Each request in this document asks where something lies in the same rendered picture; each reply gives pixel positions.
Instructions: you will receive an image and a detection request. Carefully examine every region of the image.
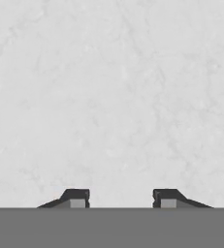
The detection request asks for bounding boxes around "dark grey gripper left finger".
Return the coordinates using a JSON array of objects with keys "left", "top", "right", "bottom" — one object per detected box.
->
[{"left": 37, "top": 188, "right": 91, "bottom": 209}]

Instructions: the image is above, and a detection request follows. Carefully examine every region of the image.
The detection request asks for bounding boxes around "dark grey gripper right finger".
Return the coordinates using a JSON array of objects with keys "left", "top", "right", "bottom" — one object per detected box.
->
[{"left": 152, "top": 188, "right": 214, "bottom": 209}]

